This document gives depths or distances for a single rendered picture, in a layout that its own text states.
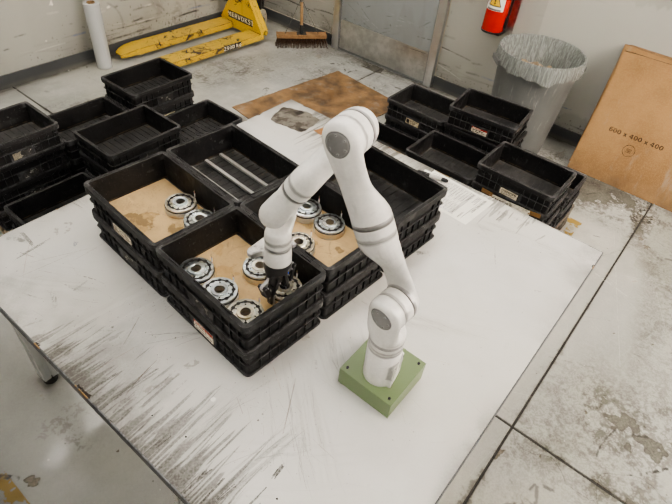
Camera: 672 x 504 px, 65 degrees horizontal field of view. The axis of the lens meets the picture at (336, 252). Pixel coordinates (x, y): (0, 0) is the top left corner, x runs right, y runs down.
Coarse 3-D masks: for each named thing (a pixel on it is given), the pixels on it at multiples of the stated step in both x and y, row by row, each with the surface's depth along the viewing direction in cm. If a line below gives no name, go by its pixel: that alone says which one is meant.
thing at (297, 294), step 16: (240, 208) 164; (208, 224) 159; (256, 224) 160; (176, 240) 152; (160, 256) 148; (304, 256) 151; (176, 272) 145; (320, 272) 148; (192, 288) 142; (304, 288) 143; (288, 304) 140; (240, 320) 133; (256, 320) 133
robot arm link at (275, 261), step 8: (248, 248) 140; (256, 248) 140; (264, 248) 136; (248, 256) 140; (256, 256) 140; (264, 256) 138; (272, 256) 135; (280, 256) 135; (288, 256) 137; (272, 264) 137; (280, 264) 137; (288, 264) 139
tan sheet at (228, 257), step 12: (228, 240) 168; (240, 240) 169; (204, 252) 163; (216, 252) 164; (228, 252) 164; (240, 252) 165; (216, 264) 160; (228, 264) 160; (240, 264) 161; (216, 276) 156; (228, 276) 157; (240, 276) 157; (240, 288) 154; (252, 288) 154; (264, 300) 151
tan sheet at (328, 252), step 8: (296, 224) 176; (304, 224) 177; (312, 224) 177; (304, 232) 174; (312, 232) 174; (344, 232) 176; (352, 232) 176; (320, 240) 172; (328, 240) 172; (336, 240) 172; (344, 240) 173; (352, 240) 173; (320, 248) 169; (328, 248) 169; (336, 248) 170; (344, 248) 170; (352, 248) 170; (320, 256) 166; (328, 256) 167; (336, 256) 167; (344, 256) 167; (328, 264) 164
